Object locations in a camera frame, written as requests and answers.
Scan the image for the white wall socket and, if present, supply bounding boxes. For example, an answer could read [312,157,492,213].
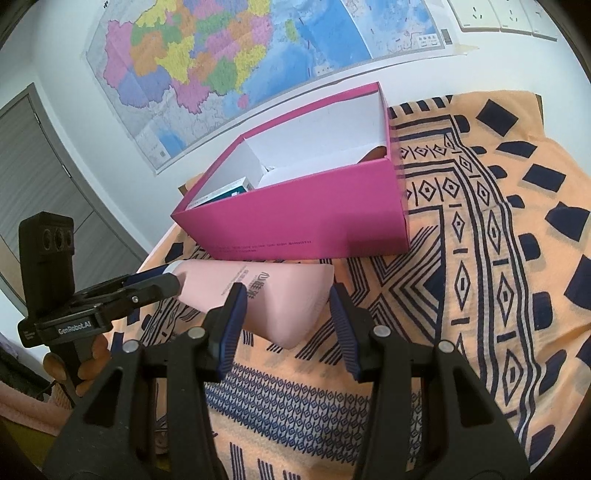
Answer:
[447,0,502,32]
[494,0,536,34]

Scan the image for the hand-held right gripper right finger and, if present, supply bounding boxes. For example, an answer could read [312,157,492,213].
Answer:
[329,282,532,480]

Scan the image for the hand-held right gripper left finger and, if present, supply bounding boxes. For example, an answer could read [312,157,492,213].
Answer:
[44,282,249,480]

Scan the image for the colourful wall map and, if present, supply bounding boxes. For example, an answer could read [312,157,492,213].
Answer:
[83,0,481,175]

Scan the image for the grey door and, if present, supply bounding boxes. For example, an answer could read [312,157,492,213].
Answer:
[0,83,148,301]

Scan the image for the person's left hand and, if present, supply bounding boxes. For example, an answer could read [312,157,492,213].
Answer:
[44,333,112,398]

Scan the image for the pink cardboard box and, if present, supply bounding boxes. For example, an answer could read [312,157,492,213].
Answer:
[171,82,411,261]

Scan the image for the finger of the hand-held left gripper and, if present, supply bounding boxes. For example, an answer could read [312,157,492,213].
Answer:
[99,273,182,319]
[76,269,173,300]

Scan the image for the blue and white carton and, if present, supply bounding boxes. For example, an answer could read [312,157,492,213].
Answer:
[187,176,256,208]

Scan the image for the large pink tube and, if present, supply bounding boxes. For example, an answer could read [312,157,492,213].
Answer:
[157,259,336,350]

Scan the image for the orange patterned cloth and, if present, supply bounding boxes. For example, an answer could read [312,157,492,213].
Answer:
[111,90,591,480]

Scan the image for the white wall switch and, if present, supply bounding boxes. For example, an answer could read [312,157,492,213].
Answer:
[531,0,560,41]

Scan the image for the person's left forearm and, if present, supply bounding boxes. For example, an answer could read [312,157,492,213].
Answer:
[0,383,75,430]

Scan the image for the wooden back scratcher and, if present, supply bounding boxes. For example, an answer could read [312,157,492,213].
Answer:
[358,145,389,164]

